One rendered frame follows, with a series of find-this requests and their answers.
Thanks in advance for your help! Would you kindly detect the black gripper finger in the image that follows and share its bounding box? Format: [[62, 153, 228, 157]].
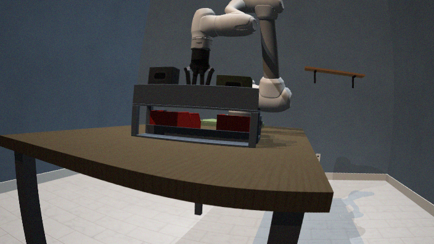
[[200, 65, 215, 85], [184, 65, 198, 84]]

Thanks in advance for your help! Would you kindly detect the red open-front bin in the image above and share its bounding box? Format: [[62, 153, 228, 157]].
[[189, 113, 201, 129], [150, 110, 192, 128], [216, 115, 250, 132]]

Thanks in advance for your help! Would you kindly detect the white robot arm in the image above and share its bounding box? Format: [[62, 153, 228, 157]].
[[191, 0, 292, 112]]

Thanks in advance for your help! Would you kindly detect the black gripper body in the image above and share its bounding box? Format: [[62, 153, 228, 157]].
[[189, 49, 210, 74]]

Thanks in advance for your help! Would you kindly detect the grey metal shelf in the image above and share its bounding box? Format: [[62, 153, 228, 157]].
[[131, 84, 263, 148]]

